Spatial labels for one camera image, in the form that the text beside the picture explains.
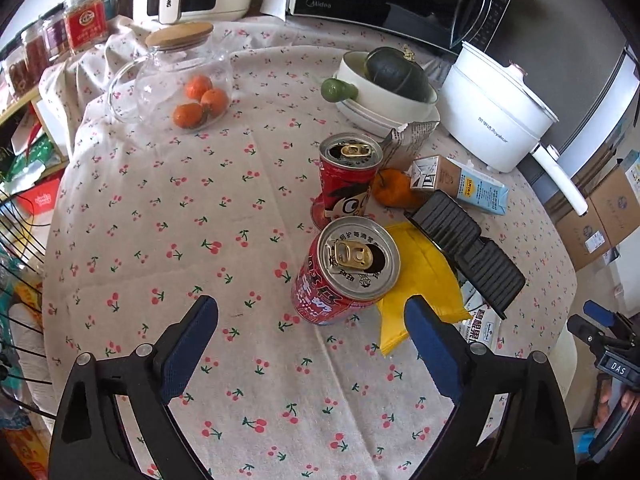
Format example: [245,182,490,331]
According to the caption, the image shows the white snack packet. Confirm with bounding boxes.
[454,282,502,351]

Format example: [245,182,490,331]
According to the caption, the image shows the black plastic tray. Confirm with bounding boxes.
[405,191,526,321]

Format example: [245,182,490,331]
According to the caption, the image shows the yellow snack wrapper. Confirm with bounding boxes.
[376,222,471,356]

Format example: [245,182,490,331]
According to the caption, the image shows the red drink can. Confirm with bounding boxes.
[310,132,383,230]
[291,216,400,325]

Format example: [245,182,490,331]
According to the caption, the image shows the blue milk carton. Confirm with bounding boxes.
[409,155,509,216]

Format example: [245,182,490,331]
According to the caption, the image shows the orange peel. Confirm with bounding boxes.
[371,168,426,210]

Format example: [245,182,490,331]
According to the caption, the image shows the torn paper carton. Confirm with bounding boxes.
[380,120,439,171]

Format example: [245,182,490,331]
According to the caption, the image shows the lower cardboard box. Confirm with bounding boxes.
[555,150,639,271]

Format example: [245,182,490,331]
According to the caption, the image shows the cherry print tablecloth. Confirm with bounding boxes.
[38,14,580,480]

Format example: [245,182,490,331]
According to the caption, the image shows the white electric cooking pot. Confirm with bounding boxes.
[437,41,588,216]

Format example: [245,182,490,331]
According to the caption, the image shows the grey refrigerator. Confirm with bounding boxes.
[487,0,639,194]

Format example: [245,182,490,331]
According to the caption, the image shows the mandarin orange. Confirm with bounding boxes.
[183,75,213,102]
[172,102,206,129]
[200,87,230,118]

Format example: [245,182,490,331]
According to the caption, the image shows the stacked white plates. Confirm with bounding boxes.
[334,96,443,139]

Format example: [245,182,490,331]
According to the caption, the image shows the glass jar cork lid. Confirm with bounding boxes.
[106,22,232,131]

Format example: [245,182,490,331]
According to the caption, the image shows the dark green pumpkin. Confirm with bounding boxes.
[363,47,434,103]

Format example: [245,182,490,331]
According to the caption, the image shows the red label jar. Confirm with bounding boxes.
[63,0,108,53]

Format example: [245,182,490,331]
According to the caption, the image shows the cream bowl green handle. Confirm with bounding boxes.
[321,51,438,122]

